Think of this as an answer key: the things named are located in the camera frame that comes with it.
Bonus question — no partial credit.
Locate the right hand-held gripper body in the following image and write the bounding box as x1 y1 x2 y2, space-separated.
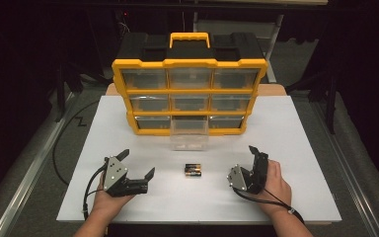
226 150 269 196

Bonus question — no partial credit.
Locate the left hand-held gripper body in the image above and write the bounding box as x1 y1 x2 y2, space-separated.
103 155 149 198

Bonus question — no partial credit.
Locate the clear plastic drawer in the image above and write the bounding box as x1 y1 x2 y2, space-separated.
170 116 209 152

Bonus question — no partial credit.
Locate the yellow and black drawer organizer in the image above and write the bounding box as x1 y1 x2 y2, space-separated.
112 32 268 136

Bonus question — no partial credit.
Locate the person's right hand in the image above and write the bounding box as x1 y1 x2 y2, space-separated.
256 159 293 218

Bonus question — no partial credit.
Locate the person's left hand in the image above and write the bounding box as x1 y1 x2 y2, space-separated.
90 183 136 220

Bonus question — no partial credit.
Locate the group of clear drawers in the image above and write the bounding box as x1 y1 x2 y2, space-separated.
121 68 261 130

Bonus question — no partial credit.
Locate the black metal stand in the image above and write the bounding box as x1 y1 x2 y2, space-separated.
285 65 340 134
54 58 113 122

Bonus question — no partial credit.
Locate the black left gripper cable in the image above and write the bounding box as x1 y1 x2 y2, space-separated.
82 164 108 221

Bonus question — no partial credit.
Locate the black floor cable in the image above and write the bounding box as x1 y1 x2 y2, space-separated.
52 100 100 186

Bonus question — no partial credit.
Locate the aluminium floor rail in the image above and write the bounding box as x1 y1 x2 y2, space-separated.
310 98 379 237
0 92 80 237

